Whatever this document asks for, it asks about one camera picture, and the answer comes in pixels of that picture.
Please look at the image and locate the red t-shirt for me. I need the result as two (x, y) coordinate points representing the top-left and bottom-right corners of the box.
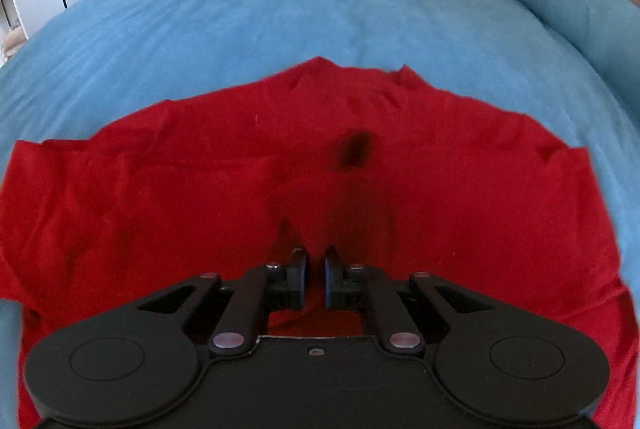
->
(0, 56), (640, 429)

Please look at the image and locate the blue bed blanket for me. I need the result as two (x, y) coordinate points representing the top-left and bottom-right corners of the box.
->
(0, 0), (640, 429)

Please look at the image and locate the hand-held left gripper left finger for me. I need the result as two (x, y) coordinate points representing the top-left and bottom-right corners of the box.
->
(136, 247), (308, 356)

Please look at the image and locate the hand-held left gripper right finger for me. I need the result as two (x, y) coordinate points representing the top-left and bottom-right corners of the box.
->
(324, 246), (495, 355)

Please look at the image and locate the blue bolster pillow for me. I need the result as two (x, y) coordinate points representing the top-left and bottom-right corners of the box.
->
(477, 0), (640, 100)

